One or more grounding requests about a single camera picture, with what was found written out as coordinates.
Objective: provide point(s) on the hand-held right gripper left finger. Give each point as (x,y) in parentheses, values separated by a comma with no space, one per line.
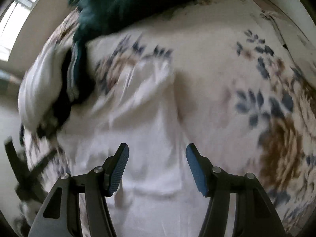
(118,170)

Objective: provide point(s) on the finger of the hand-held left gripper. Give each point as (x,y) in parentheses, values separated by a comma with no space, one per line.
(16,158)
(42,163)

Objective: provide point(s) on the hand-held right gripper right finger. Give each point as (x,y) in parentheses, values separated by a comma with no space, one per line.
(197,170)

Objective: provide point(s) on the small white garment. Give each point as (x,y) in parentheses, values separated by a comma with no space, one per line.
(148,128)

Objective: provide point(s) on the black cloth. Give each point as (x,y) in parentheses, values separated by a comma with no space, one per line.
(61,108)

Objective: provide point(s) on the white folded cloth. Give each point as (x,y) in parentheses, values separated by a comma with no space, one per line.
(42,91)

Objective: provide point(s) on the floral bedsheet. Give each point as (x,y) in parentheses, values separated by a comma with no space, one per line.
(222,66)

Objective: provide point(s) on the window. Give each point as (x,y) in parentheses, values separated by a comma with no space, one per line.
(17,17)

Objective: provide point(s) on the dark green cloth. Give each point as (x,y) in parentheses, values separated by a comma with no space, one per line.
(123,5)

